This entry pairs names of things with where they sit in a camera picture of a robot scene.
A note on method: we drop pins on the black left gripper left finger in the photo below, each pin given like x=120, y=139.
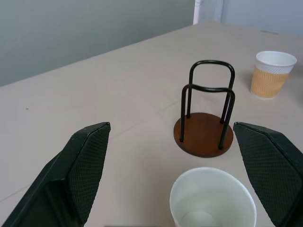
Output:
x=71, y=170

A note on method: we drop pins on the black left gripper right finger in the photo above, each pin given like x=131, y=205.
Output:
x=270, y=165

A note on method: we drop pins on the ribbed orange white paper cup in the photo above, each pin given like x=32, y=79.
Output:
x=213, y=201
x=271, y=75

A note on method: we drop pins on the white post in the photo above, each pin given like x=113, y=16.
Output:
x=197, y=11

